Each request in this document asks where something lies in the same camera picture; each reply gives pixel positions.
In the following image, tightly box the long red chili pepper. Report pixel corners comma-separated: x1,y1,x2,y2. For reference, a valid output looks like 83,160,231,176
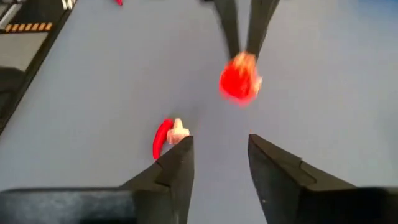
152,118,174,161

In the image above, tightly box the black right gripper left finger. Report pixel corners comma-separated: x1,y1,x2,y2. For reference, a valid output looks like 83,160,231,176
0,135,195,224

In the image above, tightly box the yellow black hazard tape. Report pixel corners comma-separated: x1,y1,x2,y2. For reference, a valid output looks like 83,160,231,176
4,22,53,34

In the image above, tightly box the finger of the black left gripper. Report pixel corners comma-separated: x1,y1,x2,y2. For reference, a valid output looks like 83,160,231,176
246,0,281,59
213,0,242,60

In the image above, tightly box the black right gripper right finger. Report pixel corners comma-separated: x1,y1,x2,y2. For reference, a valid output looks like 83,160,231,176
248,134,398,224

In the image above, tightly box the beige mushroom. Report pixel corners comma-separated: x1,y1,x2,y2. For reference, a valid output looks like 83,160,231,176
165,117,191,146

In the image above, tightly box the orange-red pepper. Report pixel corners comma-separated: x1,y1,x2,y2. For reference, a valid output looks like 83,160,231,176
218,51,264,107

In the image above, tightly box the silver metal bar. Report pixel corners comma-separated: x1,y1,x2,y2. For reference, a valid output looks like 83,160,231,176
0,2,23,29

